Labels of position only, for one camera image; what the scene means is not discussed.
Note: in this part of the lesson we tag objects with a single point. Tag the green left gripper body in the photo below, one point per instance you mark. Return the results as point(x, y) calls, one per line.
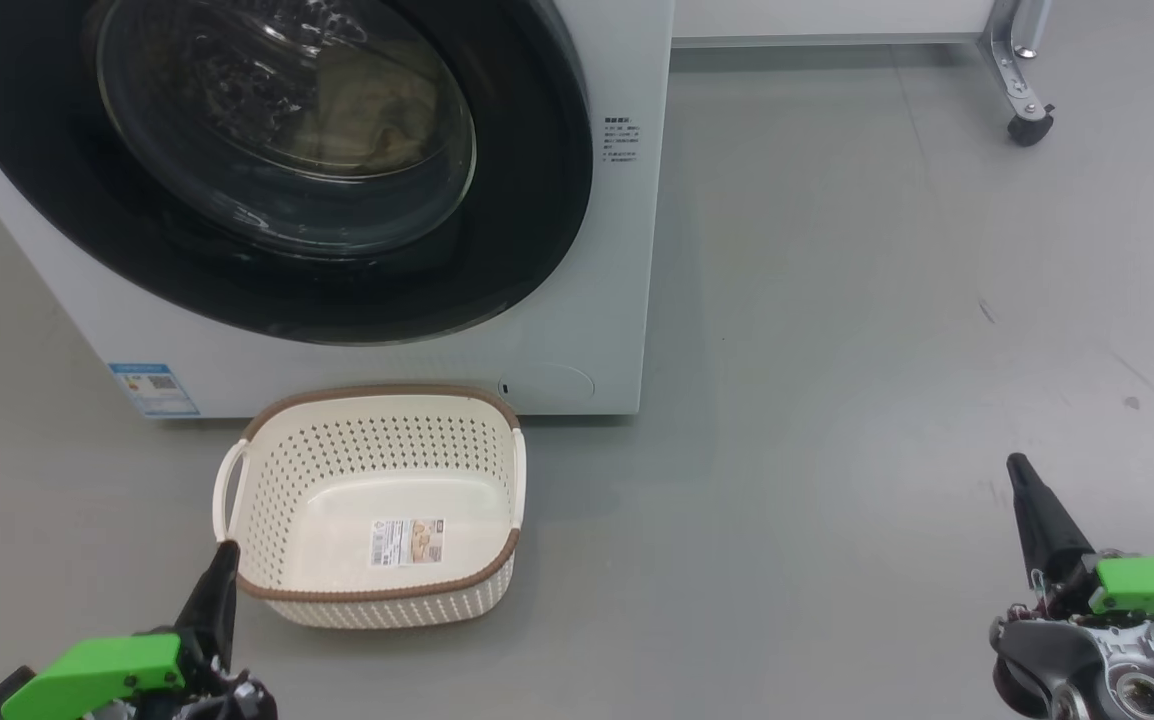
point(97, 675)

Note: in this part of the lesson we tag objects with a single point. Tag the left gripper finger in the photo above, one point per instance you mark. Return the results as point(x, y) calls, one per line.
point(212, 620)

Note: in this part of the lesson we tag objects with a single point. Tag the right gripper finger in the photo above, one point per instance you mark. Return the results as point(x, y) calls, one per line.
point(1052, 550)

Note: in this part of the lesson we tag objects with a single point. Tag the cream bear-print garment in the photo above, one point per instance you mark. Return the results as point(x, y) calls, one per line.
point(377, 120)

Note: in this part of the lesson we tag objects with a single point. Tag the black washing machine glass door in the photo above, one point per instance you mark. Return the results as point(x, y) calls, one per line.
point(537, 200)

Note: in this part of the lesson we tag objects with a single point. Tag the printed basket sticker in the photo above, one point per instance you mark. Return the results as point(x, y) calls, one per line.
point(407, 542)

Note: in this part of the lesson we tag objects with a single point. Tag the cream perforated laundry basket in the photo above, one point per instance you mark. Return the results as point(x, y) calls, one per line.
point(387, 450)

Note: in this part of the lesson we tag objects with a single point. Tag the white front-load washing machine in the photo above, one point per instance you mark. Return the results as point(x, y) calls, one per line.
point(617, 250)

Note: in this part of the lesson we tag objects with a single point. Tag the blue white energy label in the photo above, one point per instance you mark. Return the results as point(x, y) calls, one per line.
point(154, 390)

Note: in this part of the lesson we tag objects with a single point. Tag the metal leg with caster wheel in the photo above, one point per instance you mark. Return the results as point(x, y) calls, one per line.
point(1012, 70)

